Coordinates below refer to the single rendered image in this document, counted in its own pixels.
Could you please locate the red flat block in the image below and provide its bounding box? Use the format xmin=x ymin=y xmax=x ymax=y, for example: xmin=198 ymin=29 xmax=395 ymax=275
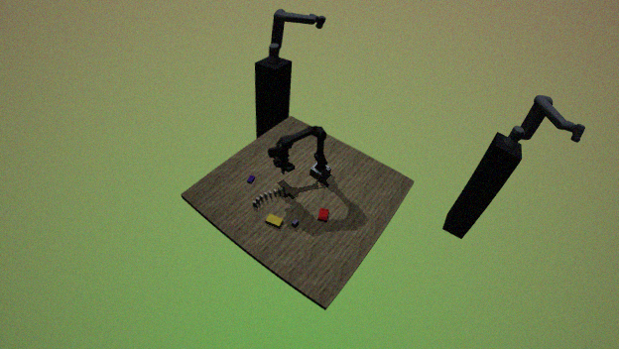
xmin=318 ymin=208 xmax=329 ymax=222

